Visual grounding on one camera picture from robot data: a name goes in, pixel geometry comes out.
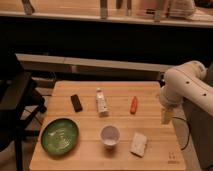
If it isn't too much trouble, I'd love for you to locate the black cable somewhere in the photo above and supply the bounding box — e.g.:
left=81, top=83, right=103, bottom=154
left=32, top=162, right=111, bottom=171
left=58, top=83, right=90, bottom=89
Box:
left=172, top=115, right=191, bottom=151

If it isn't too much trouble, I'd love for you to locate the white sponge block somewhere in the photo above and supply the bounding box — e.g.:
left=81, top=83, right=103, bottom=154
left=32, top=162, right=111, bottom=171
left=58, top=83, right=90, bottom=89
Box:
left=130, top=133, right=148, bottom=157

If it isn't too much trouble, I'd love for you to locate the white tube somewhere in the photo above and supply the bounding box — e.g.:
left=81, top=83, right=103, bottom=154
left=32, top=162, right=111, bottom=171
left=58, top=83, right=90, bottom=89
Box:
left=96, top=88, right=109, bottom=117

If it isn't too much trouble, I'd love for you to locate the wooden table board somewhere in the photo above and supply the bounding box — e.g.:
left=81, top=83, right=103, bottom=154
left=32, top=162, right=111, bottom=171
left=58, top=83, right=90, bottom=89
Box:
left=30, top=81, right=186, bottom=171

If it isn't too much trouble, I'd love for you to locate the green ceramic bowl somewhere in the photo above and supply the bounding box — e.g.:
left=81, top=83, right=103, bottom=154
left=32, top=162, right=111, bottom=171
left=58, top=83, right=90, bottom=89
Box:
left=41, top=118, right=79, bottom=156

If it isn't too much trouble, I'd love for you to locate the black chair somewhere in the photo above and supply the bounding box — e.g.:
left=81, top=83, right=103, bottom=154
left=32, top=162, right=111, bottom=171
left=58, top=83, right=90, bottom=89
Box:
left=0, top=50, right=47, bottom=171

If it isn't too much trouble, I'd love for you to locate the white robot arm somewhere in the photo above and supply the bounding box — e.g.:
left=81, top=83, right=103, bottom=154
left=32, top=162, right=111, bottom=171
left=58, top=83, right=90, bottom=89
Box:
left=159, top=61, right=213, bottom=124

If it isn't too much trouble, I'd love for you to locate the white ceramic cup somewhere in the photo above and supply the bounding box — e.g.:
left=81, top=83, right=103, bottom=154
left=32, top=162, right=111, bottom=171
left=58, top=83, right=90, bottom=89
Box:
left=100, top=125, right=120, bottom=149

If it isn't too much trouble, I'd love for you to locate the black rectangular bar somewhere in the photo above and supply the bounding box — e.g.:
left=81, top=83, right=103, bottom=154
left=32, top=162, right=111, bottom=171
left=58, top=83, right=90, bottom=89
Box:
left=71, top=95, right=83, bottom=112

